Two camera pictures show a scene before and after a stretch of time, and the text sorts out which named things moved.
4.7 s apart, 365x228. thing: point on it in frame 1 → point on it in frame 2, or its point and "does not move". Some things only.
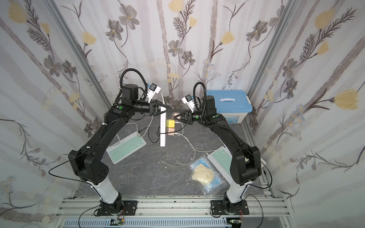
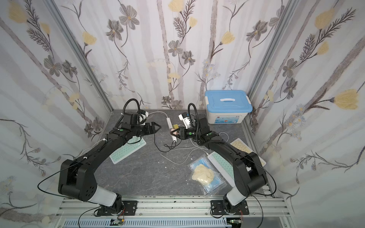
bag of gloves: x=206 y=175 does not move
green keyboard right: x=222 y=158 does not move
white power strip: x=163 y=126 → x=174 y=138
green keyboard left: x=122 y=149 does not move
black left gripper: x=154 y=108 → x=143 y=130
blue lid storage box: x=235 y=104 does not move
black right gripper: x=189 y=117 → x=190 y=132
